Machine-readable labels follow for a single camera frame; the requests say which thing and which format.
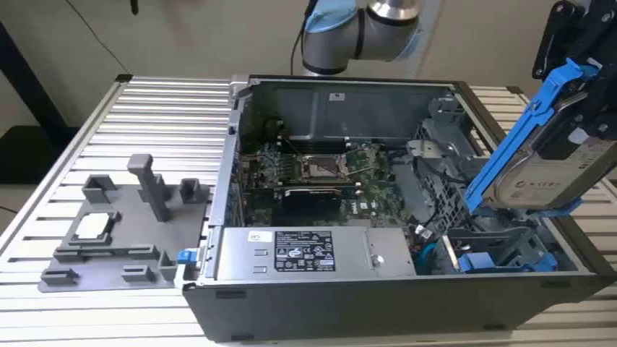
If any hard disk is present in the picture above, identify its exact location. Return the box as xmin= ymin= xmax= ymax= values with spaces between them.
xmin=466 ymin=57 xmax=617 ymax=220

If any metal disk bay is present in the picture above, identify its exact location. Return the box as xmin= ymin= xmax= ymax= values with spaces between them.
xmin=442 ymin=213 xmax=580 ymax=275

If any empty blue disk carrier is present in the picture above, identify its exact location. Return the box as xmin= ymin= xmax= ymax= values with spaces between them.
xmin=458 ymin=252 xmax=559 ymax=273

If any perforated metal drive cage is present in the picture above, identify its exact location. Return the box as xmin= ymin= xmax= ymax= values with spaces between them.
xmin=407 ymin=95 xmax=494 ymax=232

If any metal socket cover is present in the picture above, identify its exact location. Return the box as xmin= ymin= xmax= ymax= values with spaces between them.
xmin=340 ymin=142 xmax=386 ymax=173

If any green motherboard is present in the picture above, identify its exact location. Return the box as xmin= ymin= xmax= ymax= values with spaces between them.
xmin=239 ymin=140 xmax=416 ymax=227

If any CPU socket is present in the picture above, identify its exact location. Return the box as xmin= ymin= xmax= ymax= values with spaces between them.
xmin=294 ymin=153 xmax=348 ymax=180

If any black graphics card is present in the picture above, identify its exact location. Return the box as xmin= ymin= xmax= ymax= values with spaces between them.
xmin=272 ymin=186 xmax=358 ymax=222

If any black open PC case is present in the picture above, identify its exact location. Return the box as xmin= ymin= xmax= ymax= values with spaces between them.
xmin=180 ymin=74 xmax=617 ymax=343

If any silver power supply unit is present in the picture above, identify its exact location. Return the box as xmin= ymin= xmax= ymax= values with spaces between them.
xmin=215 ymin=226 xmax=419 ymax=280

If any blue case latch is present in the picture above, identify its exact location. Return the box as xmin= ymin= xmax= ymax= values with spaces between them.
xmin=176 ymin=249 xmax=200 ymax=271

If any grey parts rack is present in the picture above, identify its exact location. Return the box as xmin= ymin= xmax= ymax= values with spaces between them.
xmin=36 ymin=153 xmax=214 ymax=294

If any silver CPU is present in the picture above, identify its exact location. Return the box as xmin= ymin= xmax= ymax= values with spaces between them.
xmin=72 ymin=213 xmax=120 ymax=241

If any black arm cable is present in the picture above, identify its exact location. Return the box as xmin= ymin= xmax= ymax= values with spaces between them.
xmin=288 ymin=0 xmax=320 ymax=75

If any blue data wire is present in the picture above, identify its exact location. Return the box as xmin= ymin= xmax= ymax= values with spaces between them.
xmin=418 ymin=241 xmax=438 ymax=275

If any black furniture frame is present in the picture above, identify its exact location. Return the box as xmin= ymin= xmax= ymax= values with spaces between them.
xmin=0 ymin=21 xmax=82 ymax=181

